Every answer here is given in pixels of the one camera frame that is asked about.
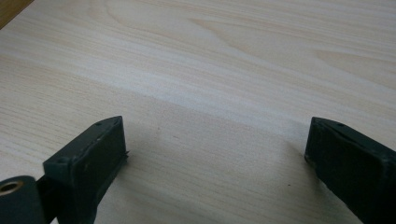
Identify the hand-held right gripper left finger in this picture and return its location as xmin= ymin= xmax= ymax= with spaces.
xmin=42 ymin=115 xmax=130 ymax=224

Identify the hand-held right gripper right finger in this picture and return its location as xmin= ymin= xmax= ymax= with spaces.
xmin=304 ymin=116 xmax=396 ymax=224

